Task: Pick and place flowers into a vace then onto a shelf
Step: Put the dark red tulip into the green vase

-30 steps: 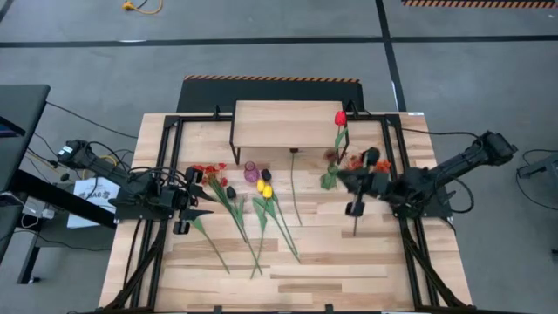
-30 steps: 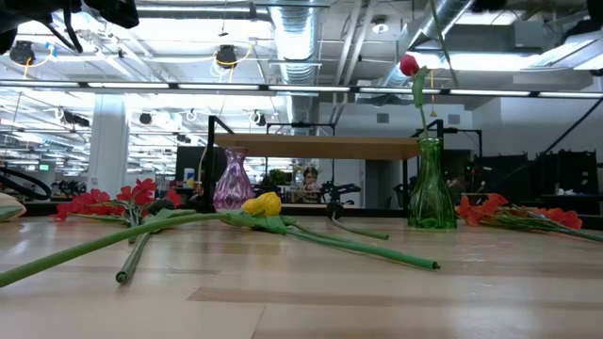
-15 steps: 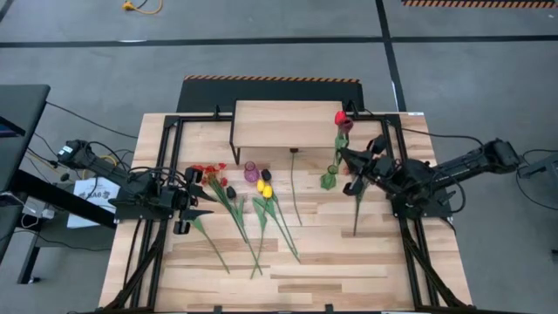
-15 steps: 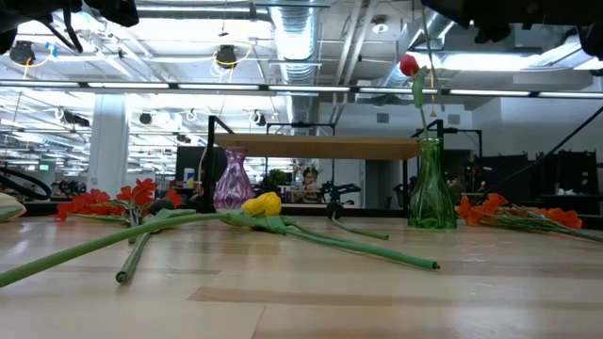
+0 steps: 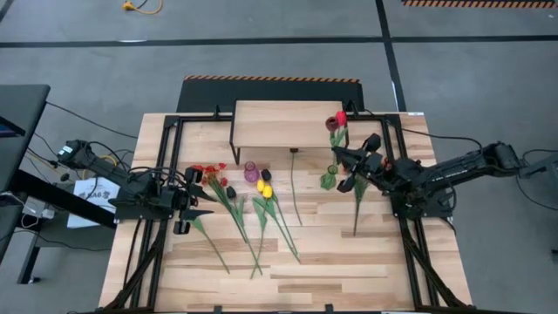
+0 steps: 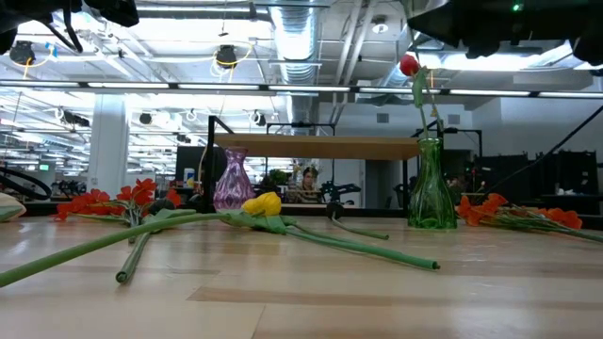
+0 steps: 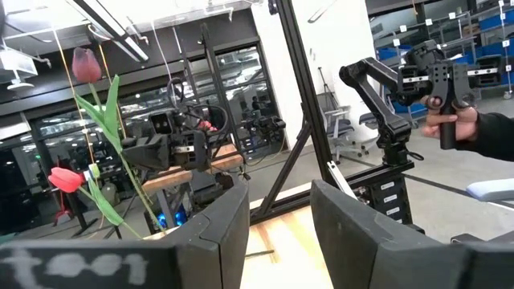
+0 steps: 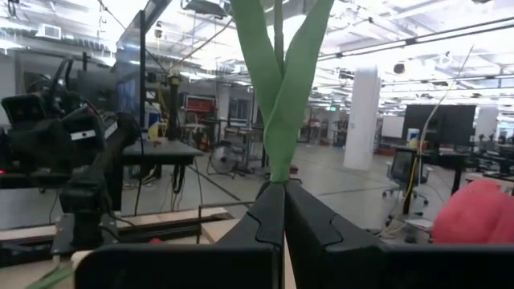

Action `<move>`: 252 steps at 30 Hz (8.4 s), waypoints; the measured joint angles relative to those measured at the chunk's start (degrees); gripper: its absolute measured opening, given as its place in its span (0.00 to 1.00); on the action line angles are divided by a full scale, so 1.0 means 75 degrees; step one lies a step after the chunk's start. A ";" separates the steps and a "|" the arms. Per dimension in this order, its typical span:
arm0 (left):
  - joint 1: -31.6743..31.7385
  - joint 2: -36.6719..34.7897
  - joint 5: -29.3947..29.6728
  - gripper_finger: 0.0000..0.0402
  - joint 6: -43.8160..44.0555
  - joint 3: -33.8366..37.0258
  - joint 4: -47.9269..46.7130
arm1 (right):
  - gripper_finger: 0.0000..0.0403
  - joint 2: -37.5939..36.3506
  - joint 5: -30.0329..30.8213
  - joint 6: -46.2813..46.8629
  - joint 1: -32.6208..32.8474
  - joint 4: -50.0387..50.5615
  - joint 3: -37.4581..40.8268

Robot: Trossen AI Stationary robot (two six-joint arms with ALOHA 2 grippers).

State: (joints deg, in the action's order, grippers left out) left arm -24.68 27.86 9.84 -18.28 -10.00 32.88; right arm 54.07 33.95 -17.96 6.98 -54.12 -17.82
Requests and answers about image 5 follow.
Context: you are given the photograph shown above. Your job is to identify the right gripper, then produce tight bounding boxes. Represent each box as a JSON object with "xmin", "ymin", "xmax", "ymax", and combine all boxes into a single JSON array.
[{"xmin": 331, "ymin": 133, "xmax": 396, "ymax": 195}]

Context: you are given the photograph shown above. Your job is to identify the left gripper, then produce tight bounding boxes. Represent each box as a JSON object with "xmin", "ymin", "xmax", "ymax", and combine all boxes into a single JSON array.
[{"xmin": 167, "ymin": 167, "xmax": 218, "ymax": 236}]

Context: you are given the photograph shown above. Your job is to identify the green glass vase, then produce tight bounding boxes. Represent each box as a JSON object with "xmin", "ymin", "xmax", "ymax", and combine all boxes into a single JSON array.
[{"xmin": 320, "ymin": 164, "xmax": 340, "ymax": 191}]

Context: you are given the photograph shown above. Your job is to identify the black artificial tulip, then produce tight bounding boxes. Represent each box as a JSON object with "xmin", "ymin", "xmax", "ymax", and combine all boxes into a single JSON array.
[
  {"xmin": 260, "ymin": 167, "xmax": 302, "ymax": 263},
  {"xmin": 225, "ymin": 185, "xmax": 264, "ymax": 276}
]

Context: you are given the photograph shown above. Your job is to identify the dark red artificial tulip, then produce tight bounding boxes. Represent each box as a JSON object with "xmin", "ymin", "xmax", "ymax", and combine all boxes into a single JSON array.
[{"xmin": 324, "ymin": 116, "xmax": 344, "ymax": 169}]

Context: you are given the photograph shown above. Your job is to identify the purple glass vase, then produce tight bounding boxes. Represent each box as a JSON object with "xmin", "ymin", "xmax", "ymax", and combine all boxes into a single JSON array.
[{"xmin": 243, "ymin": 160, "xmax": 261, "ymax": 183}]

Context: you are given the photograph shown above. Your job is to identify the yellow artificial tulip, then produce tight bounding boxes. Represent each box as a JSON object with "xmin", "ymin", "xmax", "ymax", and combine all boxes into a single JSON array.
[
  {"xmin": 255, "ymin": 178, "xmax": 302, "ymax": 263},
  {"xmin": 250, "ymin": 183, "xmax": 275, "ymax": 280}
]

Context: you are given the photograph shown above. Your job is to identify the wooden shelf with black legs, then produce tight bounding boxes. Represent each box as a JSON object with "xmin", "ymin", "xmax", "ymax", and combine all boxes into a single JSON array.
[{"xmin": 229, "ymin": 99, "xmax": 350, "ymax": 166}]

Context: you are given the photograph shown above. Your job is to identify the red artificial flower bunch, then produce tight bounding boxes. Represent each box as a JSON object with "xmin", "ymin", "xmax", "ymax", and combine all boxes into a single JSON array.
[{"xmin": 190, "ymin": 162, "xmax": 250, "ymax": 244}]

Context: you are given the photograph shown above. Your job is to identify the white printed paper sheet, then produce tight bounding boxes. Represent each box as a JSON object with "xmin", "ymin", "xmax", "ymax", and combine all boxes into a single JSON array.
[{"xmin": 66, "ymin": 176, "xmax": 121, "ymax": 230}]

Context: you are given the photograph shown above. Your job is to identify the black hazard-striped floor mat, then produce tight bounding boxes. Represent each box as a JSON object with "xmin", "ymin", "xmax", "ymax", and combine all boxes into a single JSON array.
[{"xmin": 176, "ymin": 74, "xmax": 365, "ymax": 113}]

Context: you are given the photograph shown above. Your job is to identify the black floor tape line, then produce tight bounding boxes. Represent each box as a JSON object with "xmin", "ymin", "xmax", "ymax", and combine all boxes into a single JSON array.
[
  {"xmin": 375, "ymin": 0, "xmax": 407, "ymax": 113},
  {"xmin": 0, "ymin": 36, "xmax": 558, "ymax": 49}
]

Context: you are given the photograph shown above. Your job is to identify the white power adapter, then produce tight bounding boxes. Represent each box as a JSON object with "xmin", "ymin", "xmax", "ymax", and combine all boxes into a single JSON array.
[{"xmin": 20, "ymin": 195, "xmax": 56, "ymax": 221}]

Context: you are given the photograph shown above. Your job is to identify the grey metal stand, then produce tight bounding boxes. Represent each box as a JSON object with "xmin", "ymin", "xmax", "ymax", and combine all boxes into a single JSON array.
[{"xmin": 517, "ymin": 150, "xmax": 558, "ymax": 180}]

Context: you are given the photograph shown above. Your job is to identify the black desk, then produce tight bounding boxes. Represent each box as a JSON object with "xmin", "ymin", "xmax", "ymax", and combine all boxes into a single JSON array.
[{"xmin": 0, "ymin": 84, "xmax": 119, "ymax": 285}]

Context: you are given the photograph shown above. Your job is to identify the black laptop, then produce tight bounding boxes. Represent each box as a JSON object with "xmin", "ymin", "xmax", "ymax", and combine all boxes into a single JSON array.
[{"xmin": 0, "ymin": 113, "xmax": 26, "ymax": 139}]

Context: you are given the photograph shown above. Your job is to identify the hazard-striped floor tape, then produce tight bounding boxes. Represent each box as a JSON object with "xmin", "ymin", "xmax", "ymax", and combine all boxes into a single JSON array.
[{"xmin": 400, "ymin": 0, "xmax": 558, "ymax": 10}]

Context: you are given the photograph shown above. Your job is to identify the black aluminium table frame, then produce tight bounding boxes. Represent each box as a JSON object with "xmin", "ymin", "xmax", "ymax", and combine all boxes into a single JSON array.
[{"xmin": 99, "ymin": 104, "xmax": 471, "ymax": 314}]

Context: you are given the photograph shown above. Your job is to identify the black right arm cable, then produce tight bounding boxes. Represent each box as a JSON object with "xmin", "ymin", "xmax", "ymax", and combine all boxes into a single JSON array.
[{"xmin": 399, "ymin": 126, "xmax": 485, "ymax": 154}]

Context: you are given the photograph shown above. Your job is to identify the black floor cable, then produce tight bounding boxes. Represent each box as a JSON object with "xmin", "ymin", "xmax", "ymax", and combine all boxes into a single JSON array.
[{"xmin": 45, "ymin": 100, "xmax": 139, "ymax": 140}]

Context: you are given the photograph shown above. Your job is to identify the yellow power cable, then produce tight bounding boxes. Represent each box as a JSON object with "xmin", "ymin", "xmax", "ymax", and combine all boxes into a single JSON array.
[{"xmin": 121, "ymin": 0, "xmax": 164, "ymax": 16}]

